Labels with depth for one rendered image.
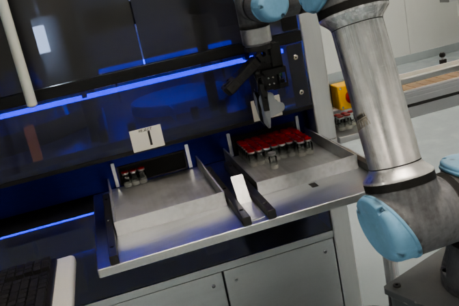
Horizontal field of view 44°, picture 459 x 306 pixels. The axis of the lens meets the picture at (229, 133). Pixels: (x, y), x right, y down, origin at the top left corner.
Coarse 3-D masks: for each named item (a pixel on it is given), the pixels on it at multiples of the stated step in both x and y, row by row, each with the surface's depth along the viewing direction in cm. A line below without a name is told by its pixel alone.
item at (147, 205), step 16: (160, 176) 163; (176, 176) 160; (192, 176) 157; (208, 176) 148; (112, 192) 158; (128, 192) 155; (144, 192) 153; (160, 192) 150; (176, 192) 148; (192, 192) 146; (208, 192) 143; (112, 208) 136; (128, 208) 143; (144, 208) 141; (160, 208) 139; (176, 208) 130; (192, 208) 131; (208, 208) 132; (128, 224) 128; (144, 224) 129; (160, 224) 130
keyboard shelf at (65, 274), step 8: (72, 256) 141; (64, 264) 137; (72, 264) 137; (56, 272) 134; (64, 272) 133; (72, 272) 133; (56, 280) 130; (64, 280) 129; (72, 280) 129; (56, 288) 126; (64, 288) 125; (72, 288) 126; (56, 296) 123; (64, 296) 122; (72, 296) 123; (56, 304) 119; (64, 304) 119; (72, 304) 120
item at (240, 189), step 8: (232, 176) 134; (240, 176) 134; (240, 184) 133; (240, 192) 133; (248, 192) 133; (240, 200) 132; (248, 200) 132; (248, 208) 128; (256, 208) 127; (256, 216) 124
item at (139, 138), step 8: (144, 128) 151; (152, 128) 151; (160, 128) 152; (136, 136) 151; (144, 136) 151; (152, 136) 152; (160, 136) 152; (136, 144) 151; (144, 144) 152; (160, 144) 153
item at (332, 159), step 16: (304, 128) 171; (320, 144) 160; (336, 144) 149; (240, 160) 163; (288, 160) 155; (304, 160) 152; (320, 160) 150; (336, 160) 138; (352, 160) 139; (256, 176) 147; (272, 176) 145; (288, 176) 135; (304, 176) 136; (320, 176) 138; (272, 192) 135
